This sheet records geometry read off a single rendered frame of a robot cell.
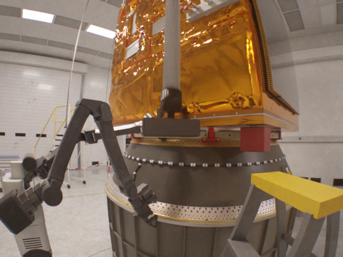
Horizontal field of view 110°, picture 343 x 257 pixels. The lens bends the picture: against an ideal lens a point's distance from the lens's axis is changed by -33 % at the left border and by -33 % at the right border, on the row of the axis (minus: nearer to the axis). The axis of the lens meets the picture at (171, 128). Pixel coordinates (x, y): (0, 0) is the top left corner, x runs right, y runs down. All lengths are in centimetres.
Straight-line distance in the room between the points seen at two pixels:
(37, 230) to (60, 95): 817
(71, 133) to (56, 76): 837
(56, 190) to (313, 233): 79
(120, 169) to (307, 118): 611
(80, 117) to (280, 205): 91
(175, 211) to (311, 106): 588
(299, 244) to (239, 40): 101
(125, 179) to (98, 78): 899
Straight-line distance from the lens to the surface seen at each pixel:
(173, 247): 130
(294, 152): 647
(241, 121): 102
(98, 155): 930
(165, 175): 125
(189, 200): 117
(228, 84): 103
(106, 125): 73
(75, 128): 69
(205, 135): 124
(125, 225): 152
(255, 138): 101
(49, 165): 113
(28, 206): 70
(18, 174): 91
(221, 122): 108
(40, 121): 860
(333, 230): 65
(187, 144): 128
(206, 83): 112
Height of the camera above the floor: 167
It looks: 3 degrees up
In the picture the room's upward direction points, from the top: 1 degrees clockwise
